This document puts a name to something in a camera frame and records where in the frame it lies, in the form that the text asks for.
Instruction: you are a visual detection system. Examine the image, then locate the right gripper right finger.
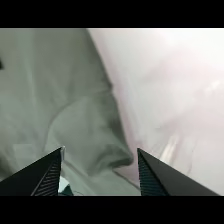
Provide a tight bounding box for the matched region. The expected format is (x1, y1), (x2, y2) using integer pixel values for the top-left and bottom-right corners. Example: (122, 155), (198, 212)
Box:
(136, 147), (220, 197)

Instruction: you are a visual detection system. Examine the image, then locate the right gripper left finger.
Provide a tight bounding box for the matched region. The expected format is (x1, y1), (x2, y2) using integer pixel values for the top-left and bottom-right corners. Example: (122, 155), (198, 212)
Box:
(0, 145), (65, 197)

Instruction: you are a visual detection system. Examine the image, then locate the brown garment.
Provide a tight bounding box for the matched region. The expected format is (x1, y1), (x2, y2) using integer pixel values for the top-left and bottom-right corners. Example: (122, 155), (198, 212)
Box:
(0, 28), (142, 197)

